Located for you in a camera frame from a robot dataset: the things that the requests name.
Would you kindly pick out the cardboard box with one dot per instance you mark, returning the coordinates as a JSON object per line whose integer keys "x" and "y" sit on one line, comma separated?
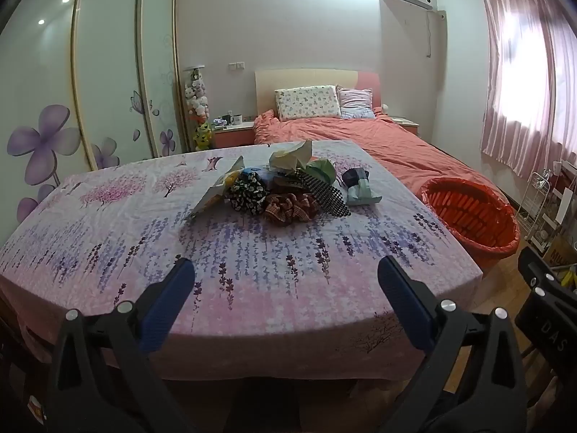
{"x": 561, "y": 255}

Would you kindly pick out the red plastic waste basket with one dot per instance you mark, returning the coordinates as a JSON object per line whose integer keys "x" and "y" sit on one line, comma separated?
{"x": 469, "y": 216}

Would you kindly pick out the floral print tablecloth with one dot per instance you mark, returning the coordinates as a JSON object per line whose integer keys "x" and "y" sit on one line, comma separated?
{"x": 135, "y": 252}

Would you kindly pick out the white wall switch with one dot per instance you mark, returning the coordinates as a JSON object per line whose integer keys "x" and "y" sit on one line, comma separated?
{"x": 236, "y": 66}

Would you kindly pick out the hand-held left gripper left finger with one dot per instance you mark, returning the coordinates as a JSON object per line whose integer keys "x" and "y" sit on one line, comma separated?
{"x": 167, "y": 306}

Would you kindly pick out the floral sliding door wardrobe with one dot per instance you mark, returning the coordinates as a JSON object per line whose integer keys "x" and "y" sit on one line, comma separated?
{"x": 108, "y": 54}

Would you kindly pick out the floral print pillow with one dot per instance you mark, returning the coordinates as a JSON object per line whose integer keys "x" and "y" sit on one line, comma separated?
{"x": 309, "y": 103}

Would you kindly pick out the dark purple cloth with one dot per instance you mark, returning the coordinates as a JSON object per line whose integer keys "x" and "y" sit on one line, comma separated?
{"x": 356, "y": 176}

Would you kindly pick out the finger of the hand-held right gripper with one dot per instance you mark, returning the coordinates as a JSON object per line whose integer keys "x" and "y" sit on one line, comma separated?
{"x": 538, "y": 270}

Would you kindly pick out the white snack bag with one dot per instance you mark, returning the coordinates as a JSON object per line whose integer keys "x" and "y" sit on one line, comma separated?
{"x": 212, "y": 194}

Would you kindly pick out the pink curtain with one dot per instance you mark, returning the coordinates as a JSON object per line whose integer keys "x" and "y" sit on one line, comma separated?
{"x": 523, "y": 76}

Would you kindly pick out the cream and pink headboard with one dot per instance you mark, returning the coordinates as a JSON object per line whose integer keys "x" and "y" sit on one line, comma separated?
{"x": 306, "y": 79}

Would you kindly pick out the bed with salmon blanket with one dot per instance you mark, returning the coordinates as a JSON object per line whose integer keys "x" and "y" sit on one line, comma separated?
{"x": 396, "y": 144}

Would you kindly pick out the hanging stack of plush toys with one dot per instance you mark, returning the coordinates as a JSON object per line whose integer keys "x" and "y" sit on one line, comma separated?
{"x": 197, "y": 94}

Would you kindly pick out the yellow plush toy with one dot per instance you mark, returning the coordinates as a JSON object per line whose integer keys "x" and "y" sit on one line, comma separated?
{"x": 203, "y": 137}

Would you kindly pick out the white mug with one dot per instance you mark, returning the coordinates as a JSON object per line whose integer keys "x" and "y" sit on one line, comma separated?
{"x": 237, "y": 118}

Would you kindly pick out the black mesh cloth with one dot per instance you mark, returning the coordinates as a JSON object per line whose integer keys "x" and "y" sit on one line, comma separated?
{"x": 329, "y": 194}

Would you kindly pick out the brown patterned scrunchie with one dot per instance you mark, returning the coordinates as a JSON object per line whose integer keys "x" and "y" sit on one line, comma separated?
{"x": 288, "y": 209}

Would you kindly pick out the pink striped pillow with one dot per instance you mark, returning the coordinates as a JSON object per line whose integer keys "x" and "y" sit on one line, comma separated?
{"x": 356, "y": 103}

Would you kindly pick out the black floral scrunchie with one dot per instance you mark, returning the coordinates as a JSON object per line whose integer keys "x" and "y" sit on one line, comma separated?
{"x": 245, "y": 191}

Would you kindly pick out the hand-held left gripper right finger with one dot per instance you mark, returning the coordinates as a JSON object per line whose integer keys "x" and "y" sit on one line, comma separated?
{"x": 405, "y": 306}

